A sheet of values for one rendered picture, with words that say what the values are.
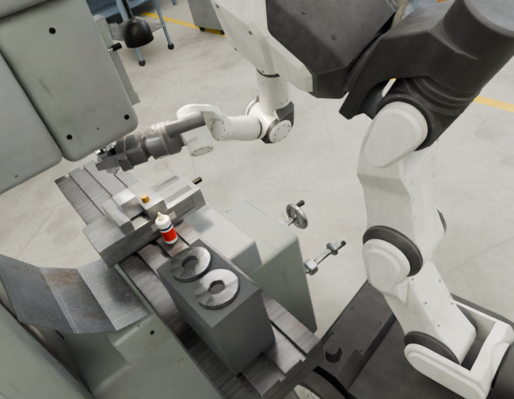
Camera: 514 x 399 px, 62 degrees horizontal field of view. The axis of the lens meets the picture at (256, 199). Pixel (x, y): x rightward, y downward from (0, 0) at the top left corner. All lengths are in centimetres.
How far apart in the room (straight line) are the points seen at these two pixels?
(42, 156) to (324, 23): 61
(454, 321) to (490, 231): 134
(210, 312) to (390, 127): 47
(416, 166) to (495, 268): 153
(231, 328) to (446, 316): 57
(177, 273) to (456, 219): 189
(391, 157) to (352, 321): 74
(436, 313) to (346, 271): 116
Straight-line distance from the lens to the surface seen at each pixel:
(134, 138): 114
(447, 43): 69
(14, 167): 98
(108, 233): 133
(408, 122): 74
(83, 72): 98
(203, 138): 109
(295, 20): 75
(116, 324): 126
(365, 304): 145
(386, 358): 138
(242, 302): 85
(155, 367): 142
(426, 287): 113
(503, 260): 240
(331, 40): 74
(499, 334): 126
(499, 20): 68
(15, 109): 94
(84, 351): 147
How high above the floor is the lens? 178
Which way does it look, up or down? 39 degrees down
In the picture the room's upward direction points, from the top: 16 degrees counter-clockwise
